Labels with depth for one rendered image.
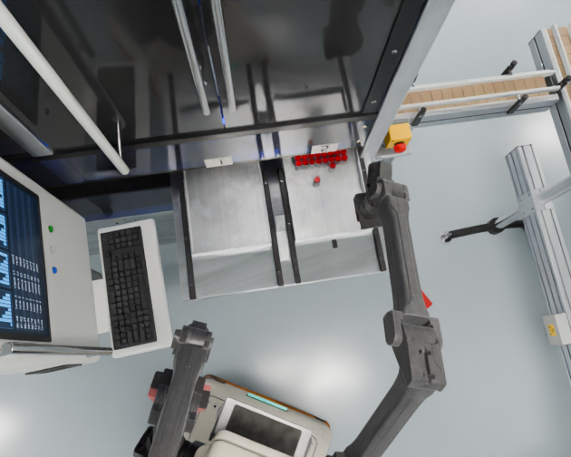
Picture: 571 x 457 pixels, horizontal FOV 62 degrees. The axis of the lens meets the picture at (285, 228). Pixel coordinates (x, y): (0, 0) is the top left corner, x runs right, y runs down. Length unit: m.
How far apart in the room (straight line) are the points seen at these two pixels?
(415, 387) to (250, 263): 0.80
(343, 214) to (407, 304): 0.69
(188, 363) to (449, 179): 2.04
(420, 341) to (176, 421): 0.48
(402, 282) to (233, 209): 0.77
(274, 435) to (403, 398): 0.52
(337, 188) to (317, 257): 0.25
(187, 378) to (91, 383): 1.60
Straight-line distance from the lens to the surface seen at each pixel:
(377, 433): 1.08
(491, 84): 1.94
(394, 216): 1.13
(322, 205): 1.64
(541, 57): 2.13
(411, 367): 0.95
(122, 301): 1.70
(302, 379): 2.44
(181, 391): 0.99
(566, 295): 2.24
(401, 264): 1.06
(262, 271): 1.58
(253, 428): 1.41
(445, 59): 3.12
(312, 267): 1.59
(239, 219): 1.62
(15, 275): 1.26
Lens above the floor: 2.44
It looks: 75 degrees down
